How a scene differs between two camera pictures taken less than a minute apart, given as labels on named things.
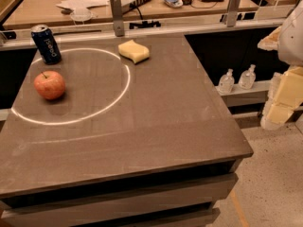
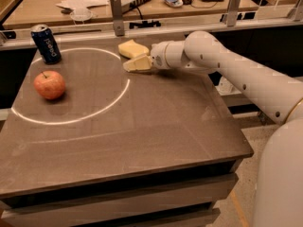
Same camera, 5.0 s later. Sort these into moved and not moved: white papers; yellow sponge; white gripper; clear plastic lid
Moved: white gripper
Not moved: clear plastic lid; yellow sponge; white papers
